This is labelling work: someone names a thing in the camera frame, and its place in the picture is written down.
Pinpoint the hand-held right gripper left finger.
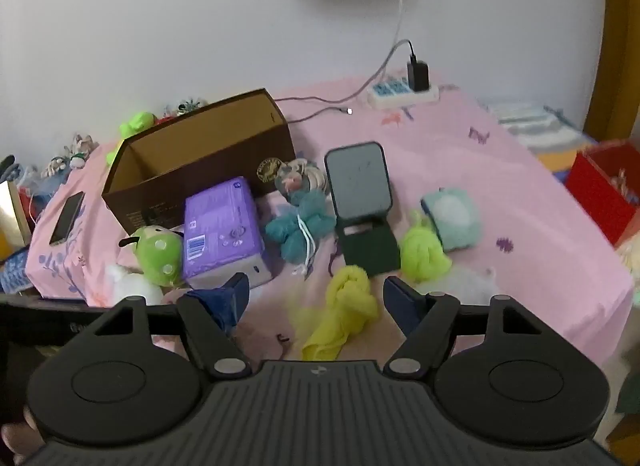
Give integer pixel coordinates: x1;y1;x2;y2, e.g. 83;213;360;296
89;272;253;381

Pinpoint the white plush toy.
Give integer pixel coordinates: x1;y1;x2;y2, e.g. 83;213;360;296
103;263;166;307

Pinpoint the bright green plush figure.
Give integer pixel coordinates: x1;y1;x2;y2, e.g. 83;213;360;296
106;112;156;165

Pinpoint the lime green towel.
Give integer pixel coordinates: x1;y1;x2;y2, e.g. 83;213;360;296
398;210;453;283

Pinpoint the dark charging cable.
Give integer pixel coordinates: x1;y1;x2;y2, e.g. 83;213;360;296
285;40;416;125

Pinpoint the mint green plush toy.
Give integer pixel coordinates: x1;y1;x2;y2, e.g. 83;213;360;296
421;188;484;253

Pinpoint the white power strip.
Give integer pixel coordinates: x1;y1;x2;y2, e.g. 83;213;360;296
367;73;441;110

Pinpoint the white fluffy towel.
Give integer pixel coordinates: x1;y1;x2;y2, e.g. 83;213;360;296
414;266;502;307

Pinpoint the folded striped blanket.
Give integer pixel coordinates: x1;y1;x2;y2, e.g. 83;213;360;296
487;100;588;151

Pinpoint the teal towel with white string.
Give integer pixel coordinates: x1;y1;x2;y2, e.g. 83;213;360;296
264;191;337;267

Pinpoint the white doll with green ribbon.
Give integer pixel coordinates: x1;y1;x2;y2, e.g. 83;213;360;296
41;133;99;177

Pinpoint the black charger plug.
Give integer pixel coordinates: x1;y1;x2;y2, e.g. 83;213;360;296
406;40;431;92

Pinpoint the purple tissue pack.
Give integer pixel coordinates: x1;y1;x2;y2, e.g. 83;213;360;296
181;176;274;291

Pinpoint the smartphone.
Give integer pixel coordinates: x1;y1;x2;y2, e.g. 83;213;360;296
49;191;86;247

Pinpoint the small panda plush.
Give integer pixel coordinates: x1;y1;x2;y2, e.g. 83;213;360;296
176;98;209;117

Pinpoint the red box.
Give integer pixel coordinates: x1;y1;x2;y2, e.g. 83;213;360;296
565;141;640;247

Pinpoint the brown cardboard box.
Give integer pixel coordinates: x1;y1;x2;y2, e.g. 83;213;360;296
101;88;297;237

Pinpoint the yellow wooden frame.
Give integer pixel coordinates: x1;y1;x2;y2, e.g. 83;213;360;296
582;0;640;147

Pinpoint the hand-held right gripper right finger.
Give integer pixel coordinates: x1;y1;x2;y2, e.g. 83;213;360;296
382;276;549;380

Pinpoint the yellow cloth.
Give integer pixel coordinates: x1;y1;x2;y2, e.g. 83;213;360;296
287;266;381;362

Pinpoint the dark green folding stand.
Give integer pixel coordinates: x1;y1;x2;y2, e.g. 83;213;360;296
324;142;403;277

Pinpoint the round green plush toy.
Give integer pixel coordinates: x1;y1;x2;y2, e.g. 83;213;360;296
118;226;185;289

